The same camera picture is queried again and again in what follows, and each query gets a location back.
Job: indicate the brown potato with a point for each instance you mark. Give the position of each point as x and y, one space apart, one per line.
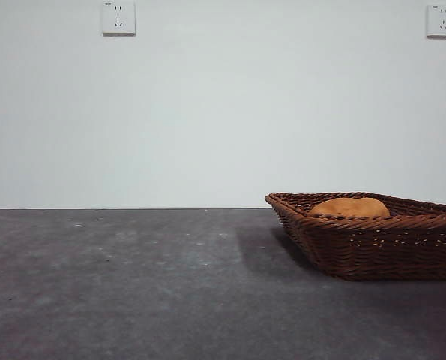
352 207

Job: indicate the brown wicker basket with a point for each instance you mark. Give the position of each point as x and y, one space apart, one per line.
376 251

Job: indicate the white wall socket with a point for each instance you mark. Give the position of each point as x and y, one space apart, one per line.
118 18
442 20

